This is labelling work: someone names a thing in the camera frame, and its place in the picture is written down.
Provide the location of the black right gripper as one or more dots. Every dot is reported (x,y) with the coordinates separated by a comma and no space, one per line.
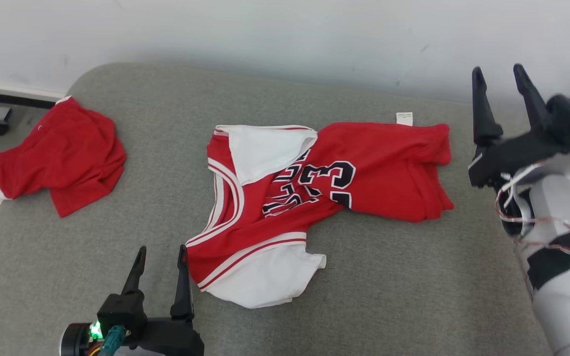
(507,153)

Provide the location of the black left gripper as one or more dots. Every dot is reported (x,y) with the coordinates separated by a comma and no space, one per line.
(171,338)

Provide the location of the red basketball jersey white trim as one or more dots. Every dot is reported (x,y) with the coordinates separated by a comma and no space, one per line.
(389,168)

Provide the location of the red shorts white hem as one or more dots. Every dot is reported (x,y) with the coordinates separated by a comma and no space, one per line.
(67,153)

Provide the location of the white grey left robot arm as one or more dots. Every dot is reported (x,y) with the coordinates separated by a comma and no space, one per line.
(73,340)

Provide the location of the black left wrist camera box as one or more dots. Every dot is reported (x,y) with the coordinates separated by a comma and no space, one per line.
(121,311)

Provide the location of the white black wall baseboard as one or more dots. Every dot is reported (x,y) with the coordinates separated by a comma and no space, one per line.
(8,97)

